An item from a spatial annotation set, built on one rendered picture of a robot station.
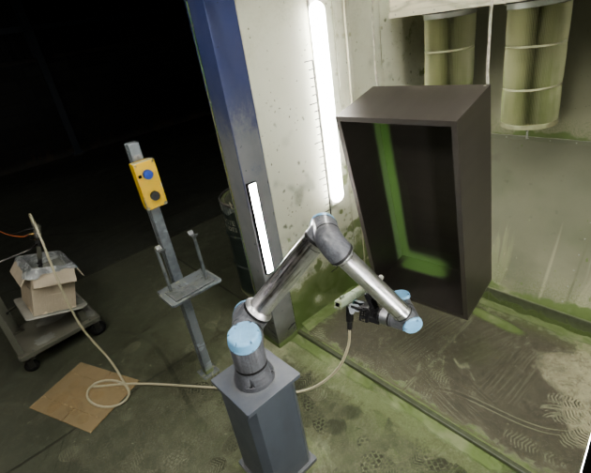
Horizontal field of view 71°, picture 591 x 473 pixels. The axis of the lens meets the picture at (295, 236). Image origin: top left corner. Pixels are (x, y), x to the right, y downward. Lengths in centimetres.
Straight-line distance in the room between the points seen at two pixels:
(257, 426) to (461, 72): 253
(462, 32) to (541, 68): 57
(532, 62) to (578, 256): 124
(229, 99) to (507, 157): 208
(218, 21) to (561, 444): 270
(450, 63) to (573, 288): 167
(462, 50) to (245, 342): 234
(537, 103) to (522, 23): 46
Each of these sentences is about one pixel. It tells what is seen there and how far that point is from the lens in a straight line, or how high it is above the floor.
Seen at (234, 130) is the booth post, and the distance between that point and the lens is 237.
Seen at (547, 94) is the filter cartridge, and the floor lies 146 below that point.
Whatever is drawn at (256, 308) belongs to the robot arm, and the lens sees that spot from 195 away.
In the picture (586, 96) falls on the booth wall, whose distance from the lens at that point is 327.
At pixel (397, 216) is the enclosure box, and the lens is 275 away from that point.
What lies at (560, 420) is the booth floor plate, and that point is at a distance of 273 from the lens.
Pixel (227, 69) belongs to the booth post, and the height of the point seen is 190.
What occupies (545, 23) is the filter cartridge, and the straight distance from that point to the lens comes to 292.
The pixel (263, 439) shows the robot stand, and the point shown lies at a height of 43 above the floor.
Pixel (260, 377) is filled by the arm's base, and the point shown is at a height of 70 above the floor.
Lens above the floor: 208
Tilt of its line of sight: 28 degrees down
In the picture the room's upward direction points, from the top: 10 degrees counter-clockwise
